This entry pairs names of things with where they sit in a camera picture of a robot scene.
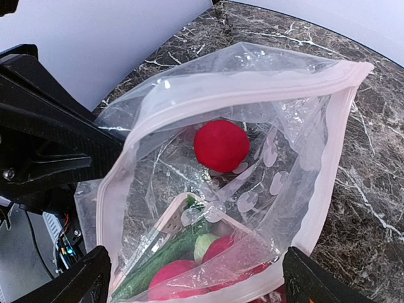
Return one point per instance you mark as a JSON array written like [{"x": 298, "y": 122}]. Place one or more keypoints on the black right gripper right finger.
[{"x": 306, "y": 281}]

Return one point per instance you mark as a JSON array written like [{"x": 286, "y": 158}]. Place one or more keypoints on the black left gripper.
[{"x": 38, "y": 118}]

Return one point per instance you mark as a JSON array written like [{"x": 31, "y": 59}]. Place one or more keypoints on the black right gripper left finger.
[{"x": 91, "y": 274}]

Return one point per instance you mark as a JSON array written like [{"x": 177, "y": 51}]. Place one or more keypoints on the clear zip top bag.
[{"x": 294, "y": 109}]

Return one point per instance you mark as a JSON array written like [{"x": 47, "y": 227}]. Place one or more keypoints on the red ball fruit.
[{"x": 221, "y": 146}]

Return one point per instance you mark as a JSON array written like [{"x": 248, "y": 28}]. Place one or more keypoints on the red fruit middle left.
[{"x": 181, "y": 279}]

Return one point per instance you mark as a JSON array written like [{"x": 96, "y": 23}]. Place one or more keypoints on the red fruit back left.
[{"x": 217, "y": 247}]

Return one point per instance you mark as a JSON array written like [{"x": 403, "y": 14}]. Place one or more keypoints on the green cucumber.
[{"x": 159, "y": 238}]

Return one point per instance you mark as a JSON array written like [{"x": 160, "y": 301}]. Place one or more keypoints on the pink plastic basket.
[{"x": 107, "y": 218}]

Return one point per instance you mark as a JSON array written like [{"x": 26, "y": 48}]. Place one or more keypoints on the black front rail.
[{"x": 69, "y": 243}]

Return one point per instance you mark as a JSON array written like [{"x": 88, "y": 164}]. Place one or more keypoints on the white cable duct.
[{"x": 53, "y": 225}]

